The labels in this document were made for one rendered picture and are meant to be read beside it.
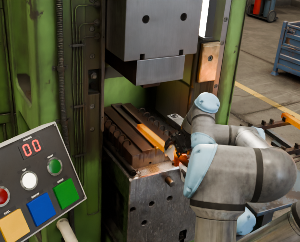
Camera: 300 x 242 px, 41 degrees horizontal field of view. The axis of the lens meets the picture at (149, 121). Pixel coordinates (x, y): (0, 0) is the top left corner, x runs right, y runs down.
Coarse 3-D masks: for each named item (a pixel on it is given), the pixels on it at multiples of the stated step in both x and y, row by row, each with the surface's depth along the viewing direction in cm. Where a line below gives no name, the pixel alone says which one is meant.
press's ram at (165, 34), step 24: (120, 0) 131; (144, 0) 130; (168, 0) 135; (192, 0) 139; (120, 24) 134; (144, 24) 134; (168, 24) 139; (192, 24) 144; (120, 48) 137; (144, 48) 138; (168, 48) 143; (192, 48) 148
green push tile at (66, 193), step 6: (66, 180) 129; (60, 186) 127; (66, 186) 128; (72, 186) 130; (54, 192) 126; (60, 192) 127; (66, 192) 128; (72, 192) 130; (60, 198) 126; (66, 198) 128; (72, 198) 129; (78, 198) 131; (60, 204) 126; (66, 204) 127
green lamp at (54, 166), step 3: (54, 159) 128; (51, 162) 126; (54, 162) 127; (57, 162) 128; (51, 165) 126; (54, 165) 127; (57, 165) 128; (60, 165) 129; (51, 168) 126; (54, 168) 127; (57, 168) 128; (60, 168) 129; (51, 171) 126; (54, 171) 127; (57, 171) 127
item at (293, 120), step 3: (282, 114) 187; (285, 114) 186; (288, 114) 186; (282, 117) 187; (288, 117) 183; (291, 117) 184; (294, 117) 184; (288, 120) 184; (291, 120) 182; (294, 120) 181; (297, 120) 181; (291, 123) 182; (294, 123) 180; (297, 123) 179; (297, 126) 179
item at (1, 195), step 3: (0, 189) 113; (3, 189) 114; (0, 192) 113; (3, 192) 113; (6, 192) 114; (0, 195) 112; (3, 195) 113; (6, 195) 114; (0, 198) 112; (3, 198) 113; (6, 198) 114; (0, 201) 112; (3, 201) 113; (0, 204) 112
